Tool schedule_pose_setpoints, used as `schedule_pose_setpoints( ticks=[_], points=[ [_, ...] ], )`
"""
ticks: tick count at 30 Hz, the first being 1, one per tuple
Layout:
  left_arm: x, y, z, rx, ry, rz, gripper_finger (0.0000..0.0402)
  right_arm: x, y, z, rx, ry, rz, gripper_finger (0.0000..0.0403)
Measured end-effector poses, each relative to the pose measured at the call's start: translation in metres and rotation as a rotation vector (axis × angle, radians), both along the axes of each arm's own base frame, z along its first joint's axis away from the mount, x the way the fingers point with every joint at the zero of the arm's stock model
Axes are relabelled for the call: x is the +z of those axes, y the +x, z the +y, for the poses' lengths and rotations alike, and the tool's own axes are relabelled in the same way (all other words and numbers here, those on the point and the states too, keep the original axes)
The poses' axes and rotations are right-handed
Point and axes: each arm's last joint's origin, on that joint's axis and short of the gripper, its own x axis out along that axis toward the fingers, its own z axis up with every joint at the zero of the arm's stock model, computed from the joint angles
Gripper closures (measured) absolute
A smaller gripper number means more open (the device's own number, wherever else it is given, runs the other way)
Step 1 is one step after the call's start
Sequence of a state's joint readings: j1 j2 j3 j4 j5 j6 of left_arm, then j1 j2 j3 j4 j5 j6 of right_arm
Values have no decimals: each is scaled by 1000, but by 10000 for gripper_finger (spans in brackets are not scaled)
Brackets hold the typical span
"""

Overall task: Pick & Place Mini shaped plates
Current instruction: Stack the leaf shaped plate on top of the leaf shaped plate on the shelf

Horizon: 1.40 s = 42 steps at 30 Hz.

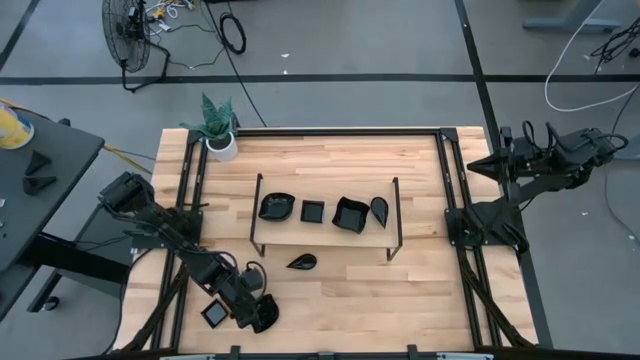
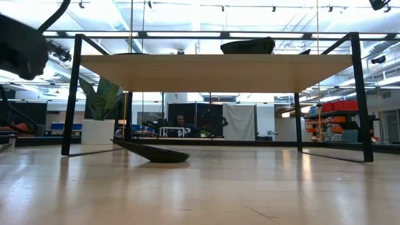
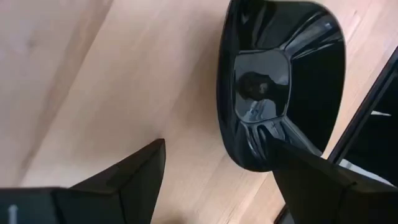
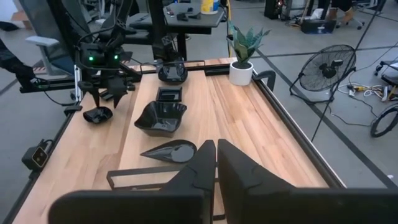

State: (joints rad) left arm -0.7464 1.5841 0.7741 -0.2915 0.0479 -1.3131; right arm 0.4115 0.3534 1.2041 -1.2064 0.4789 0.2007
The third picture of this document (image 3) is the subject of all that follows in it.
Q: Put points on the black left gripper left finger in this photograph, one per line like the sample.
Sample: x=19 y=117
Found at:
x=133 y=186

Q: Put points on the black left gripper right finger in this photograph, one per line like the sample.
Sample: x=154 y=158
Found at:
x=311 y=186

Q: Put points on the black leaf-shaped plate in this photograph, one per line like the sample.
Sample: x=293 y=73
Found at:
x=311 y=93

